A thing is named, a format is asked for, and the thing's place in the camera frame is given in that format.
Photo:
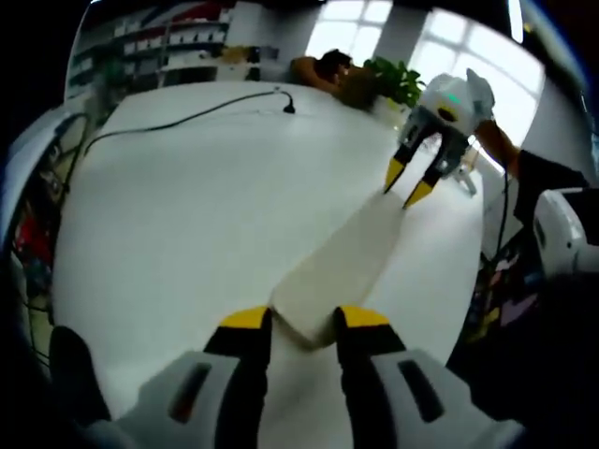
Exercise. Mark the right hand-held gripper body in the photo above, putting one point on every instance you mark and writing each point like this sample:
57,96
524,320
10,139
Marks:
456,100

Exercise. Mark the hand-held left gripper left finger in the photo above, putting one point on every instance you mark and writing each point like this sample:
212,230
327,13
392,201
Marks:
243,374

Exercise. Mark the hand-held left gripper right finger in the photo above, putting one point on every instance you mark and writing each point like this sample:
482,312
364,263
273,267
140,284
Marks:
369,374

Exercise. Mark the beige cutlery case base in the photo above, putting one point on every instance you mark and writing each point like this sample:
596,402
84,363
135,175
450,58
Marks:
304,337

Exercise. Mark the beige cutlery case lid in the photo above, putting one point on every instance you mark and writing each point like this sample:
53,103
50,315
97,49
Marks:
341,262

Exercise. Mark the green potted plant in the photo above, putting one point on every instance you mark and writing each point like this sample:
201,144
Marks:
398,79

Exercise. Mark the white chest-worn device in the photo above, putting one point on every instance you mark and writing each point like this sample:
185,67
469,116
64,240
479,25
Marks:
561,234

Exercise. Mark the colourful block-pattern floor mat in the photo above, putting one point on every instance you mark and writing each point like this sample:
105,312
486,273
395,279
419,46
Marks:
510,290

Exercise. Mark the dark rounded object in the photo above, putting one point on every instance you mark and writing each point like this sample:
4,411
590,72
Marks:
77,374

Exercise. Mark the shelf unit with white boxes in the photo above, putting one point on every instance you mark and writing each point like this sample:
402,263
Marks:
168,37

